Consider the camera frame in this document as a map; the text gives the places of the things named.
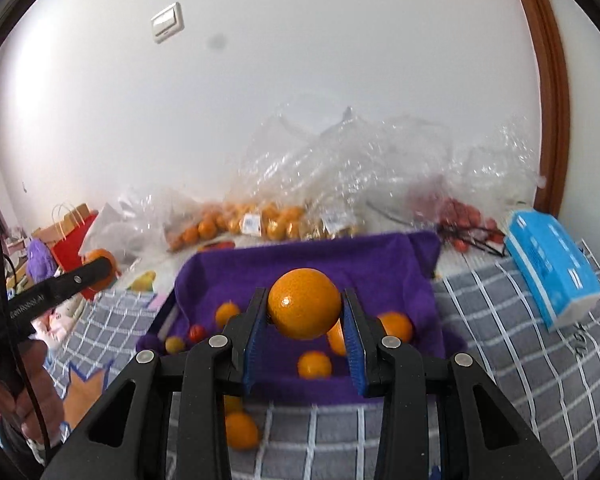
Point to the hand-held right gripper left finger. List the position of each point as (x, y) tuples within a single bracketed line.
[(250, 370)]

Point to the small round orange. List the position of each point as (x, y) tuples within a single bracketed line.
[(397, 326)]

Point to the bunch of red cherry tomatoes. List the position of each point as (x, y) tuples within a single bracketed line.
[(460, 215)]

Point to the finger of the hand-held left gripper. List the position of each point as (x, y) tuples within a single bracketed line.
[(80, 276)]

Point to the small yellow fruit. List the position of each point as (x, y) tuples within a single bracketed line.
[(175, 344)]

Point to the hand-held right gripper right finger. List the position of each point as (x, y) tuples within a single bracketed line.
[(354, 355)]

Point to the white light switch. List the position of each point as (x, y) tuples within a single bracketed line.
[(167, 22)]

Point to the red cherry tomato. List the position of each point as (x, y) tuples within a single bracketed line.
[(196, 332)]

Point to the labelled clear bag of oranges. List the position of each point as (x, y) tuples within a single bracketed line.
[(251, 223)]

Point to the person's left hand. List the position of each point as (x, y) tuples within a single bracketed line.
[(30, 410)]

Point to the purple fluffy cloth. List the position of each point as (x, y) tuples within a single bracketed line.
[(40, 256)]

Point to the white translucent plastic bag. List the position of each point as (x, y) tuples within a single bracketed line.
[(105, 230)]

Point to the purple towel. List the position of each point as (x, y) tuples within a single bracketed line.
[(280, 265)]

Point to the large crumpled clear plastic bag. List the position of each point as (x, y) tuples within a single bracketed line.
[(380, 160)]

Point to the clear bag of longans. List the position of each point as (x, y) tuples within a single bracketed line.
[(330, 225)]

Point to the grey checked blanket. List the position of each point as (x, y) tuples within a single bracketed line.
[(505, 360)]

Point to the blue tissue pack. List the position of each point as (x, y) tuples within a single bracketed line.
[(550, 260)]

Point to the red paper bag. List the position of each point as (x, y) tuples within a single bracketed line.
[(70, 250)]

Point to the large round orange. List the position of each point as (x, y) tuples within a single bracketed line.
[(304, 304)]

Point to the oval orange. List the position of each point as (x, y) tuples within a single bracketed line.
[(336, 341)]

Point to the brown wooden door frame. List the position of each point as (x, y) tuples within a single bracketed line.
[(550, 85)]

